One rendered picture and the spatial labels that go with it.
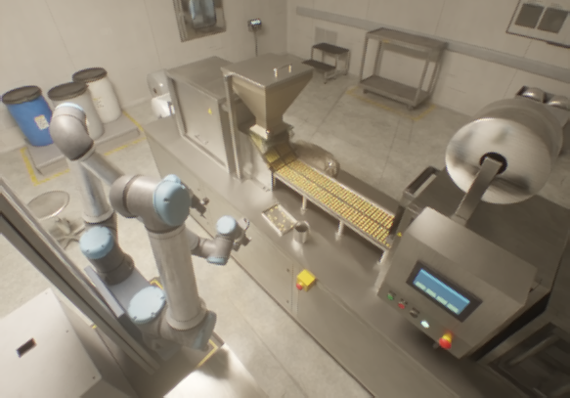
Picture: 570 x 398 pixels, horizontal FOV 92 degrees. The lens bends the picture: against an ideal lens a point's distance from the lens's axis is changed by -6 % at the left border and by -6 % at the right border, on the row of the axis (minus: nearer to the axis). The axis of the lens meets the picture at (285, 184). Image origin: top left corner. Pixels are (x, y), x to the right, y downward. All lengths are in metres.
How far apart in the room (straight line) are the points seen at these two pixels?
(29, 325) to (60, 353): 0.23
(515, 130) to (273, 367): 1.82
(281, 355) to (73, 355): 1.20
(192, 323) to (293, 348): 1.12
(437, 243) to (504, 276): 0.18
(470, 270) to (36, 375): 1.56
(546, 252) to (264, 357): 1.65
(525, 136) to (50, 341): 1.83
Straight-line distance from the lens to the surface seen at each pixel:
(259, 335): 2.22
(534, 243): 1.21
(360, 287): 1.49
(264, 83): 1.44
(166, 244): 0.91
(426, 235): 0.97
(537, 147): 1.01
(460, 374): 1.48
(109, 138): 4.20
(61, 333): 1.61
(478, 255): 0.99
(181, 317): 1.18
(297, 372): 2.15
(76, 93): 3.98
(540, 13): 4.75
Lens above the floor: 2.08
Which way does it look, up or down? 42 degrees down
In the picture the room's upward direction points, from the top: straight up
